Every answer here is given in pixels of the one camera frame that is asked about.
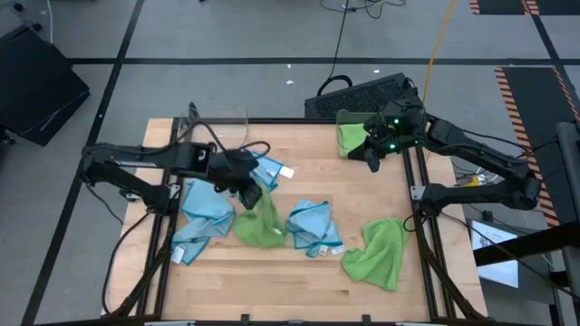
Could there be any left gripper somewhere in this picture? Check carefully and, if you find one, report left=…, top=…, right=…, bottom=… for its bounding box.
left=208, top=149, right=265, bottom=211

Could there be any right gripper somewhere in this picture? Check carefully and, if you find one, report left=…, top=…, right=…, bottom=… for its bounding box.
left=346, top=106, right=428, bottom=174

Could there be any green microfiber towel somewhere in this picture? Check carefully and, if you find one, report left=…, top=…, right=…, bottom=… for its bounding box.
left=340, top=217, right=412, bottom=293
left=337, top=122, right=373, bottom=159
left=230, top=189, right=290, bottom=250

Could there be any blue microfiber towel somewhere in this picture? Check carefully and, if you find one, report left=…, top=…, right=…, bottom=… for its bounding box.
left=170, top=177, right=237, bottom=267
left=247, top=151, right=285, bottom=194
left=284, top=198, right=346, bottom=260

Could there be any clear plastic basket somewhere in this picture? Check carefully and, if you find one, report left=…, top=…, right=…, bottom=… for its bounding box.
left=178, top=104, right=250, bottom=150
left=334, top=107, right=410, bottom=160

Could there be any black perforated computer case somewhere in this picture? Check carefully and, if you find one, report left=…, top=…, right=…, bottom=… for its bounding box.
left=304, top=72, right=426, bottom=120

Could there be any black mat with orange stripes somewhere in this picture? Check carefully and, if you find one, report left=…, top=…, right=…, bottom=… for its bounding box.
left=492, top=65, right=580, bottom=228
left=469, top=0, right=580, bottom=17

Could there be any black metal beam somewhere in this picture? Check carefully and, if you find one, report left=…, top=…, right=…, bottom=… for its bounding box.
left=473, top=220, right=580, bottom=268

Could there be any black equipment case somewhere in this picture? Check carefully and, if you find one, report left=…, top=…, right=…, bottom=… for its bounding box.
left=0, top=24, right=92, bottom=149

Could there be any black cable with loop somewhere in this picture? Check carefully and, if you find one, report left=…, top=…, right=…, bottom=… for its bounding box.
left=315, top=0, right=355, bottom=97

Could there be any yellow power cable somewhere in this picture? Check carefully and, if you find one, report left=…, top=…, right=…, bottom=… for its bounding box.
left=420, top=0, right=458, bottom=105

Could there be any black floor cable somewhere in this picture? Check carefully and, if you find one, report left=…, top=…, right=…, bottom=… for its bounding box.
left=520, top=139, right=559, bottom=158

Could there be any grey metal post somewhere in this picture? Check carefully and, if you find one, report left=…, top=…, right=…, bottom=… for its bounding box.
left=556, top=120, right=580, bottom=302

